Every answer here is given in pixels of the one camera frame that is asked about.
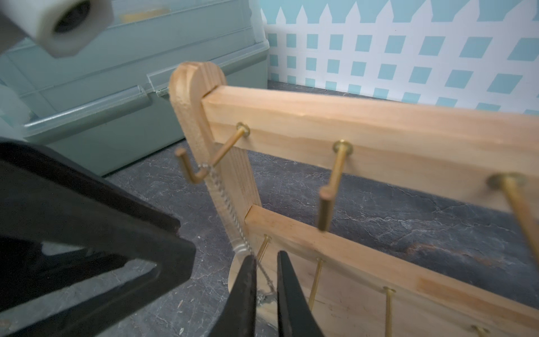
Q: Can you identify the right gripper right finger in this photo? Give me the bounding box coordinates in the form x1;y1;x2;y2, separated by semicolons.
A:
277;251;324;336

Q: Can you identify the wooden jewelry display stand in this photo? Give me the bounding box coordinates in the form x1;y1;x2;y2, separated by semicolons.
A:
168;62;538;336

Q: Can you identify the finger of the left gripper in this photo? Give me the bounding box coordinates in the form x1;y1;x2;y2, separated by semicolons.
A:
1;140;196;336

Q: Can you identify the silver chain necklace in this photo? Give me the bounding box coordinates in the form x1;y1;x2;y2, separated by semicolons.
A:
199;163;279;306

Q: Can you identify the translucent green storage box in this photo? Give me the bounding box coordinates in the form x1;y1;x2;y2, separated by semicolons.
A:
1;1;269;176

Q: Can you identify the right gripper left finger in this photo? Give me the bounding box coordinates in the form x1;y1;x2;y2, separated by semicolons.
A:
209;255;257;337

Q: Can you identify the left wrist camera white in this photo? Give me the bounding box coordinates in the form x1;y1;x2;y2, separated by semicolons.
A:
1;0;114;58

